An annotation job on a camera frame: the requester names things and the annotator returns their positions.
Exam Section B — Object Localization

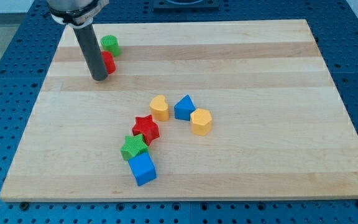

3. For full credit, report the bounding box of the blue triangle block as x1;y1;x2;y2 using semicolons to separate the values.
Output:
174;95;196;121

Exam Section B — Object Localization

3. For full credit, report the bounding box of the blue cube block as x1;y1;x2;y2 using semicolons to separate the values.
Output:
128;152;157;186

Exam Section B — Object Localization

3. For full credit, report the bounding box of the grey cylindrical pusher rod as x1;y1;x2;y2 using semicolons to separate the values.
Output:
73;24;108;81

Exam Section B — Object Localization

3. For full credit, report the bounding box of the wooden board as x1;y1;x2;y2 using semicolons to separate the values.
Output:
0;20;358;202

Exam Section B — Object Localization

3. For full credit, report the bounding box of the yellow heart block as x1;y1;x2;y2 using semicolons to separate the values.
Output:
149;95;170;121

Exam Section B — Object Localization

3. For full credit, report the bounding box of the red cylinder block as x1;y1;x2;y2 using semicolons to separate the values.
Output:
101;51;116;74

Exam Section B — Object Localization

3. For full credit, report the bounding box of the red star block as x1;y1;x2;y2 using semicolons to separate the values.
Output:
132;114;160;146

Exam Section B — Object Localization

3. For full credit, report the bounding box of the green cylinder block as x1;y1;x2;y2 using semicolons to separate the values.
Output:
101;35;121;57

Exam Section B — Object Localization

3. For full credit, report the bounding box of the green star block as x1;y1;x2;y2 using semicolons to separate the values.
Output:
120;134;149;161

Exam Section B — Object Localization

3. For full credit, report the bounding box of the yellow hexagon block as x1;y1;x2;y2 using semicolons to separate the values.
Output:
190;108;213;136

